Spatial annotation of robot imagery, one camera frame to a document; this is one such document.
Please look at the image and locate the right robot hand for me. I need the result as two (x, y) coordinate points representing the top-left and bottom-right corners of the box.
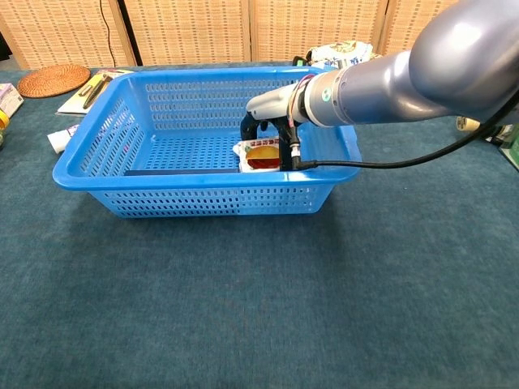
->
(238, 80), (306, 171)

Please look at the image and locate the white snack packet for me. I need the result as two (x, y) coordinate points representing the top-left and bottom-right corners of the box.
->
(233, 136), (284, 174)

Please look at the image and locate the white printed cloth bag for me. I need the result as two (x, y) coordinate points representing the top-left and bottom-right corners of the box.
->
(306, 40), (375, 71)

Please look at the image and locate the bamboo folding screen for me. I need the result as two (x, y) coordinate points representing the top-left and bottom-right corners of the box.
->
(0, 0), (461, 71)

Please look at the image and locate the blue plastic basket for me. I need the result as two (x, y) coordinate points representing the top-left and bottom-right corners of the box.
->
(52, 66), (363, 220)

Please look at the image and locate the yellow razor blister pack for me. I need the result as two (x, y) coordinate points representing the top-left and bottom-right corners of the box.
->
(58, 68), (135, 118)

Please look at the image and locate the blue felt table cloth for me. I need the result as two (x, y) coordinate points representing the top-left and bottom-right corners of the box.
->
(0, 60), (519, 389)

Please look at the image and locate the purple white toothpaste tube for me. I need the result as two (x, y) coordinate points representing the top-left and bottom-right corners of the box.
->
(47, 123), (81, 155)

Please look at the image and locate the round woven rattan coaster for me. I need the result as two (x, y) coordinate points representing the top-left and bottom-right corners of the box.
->
(16, 63), (92, 99)

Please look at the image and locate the clear box of green packets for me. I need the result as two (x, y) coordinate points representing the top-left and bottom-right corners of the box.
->
(499, 124), (519, 164)

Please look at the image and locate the small purple white carton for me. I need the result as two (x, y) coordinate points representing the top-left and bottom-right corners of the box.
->
(0, 83), (24, 119)

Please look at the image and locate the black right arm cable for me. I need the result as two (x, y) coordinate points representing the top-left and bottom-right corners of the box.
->
(294, 91), (519, 171)

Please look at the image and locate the thin black hanging cable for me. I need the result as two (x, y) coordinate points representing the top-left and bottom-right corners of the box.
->
(99, 0), (119, 68)

